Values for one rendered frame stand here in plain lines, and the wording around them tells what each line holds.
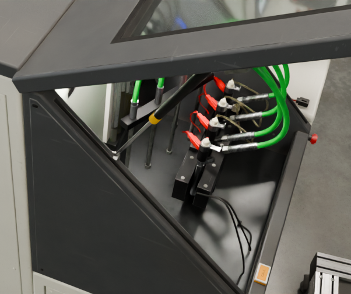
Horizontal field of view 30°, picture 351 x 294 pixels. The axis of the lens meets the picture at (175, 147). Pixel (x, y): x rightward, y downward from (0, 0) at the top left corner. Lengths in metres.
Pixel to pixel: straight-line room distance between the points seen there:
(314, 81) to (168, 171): 0.55
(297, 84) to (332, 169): 1.22
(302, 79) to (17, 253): 1.02
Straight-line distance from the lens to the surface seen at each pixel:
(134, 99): 1.64
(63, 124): 1.27
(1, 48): 1.26
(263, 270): 1.64
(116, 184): 1.33
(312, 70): 2.16
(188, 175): 1.74
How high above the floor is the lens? 2.32
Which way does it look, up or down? 48 degrees down
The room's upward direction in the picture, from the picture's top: 11 degrees clockwise
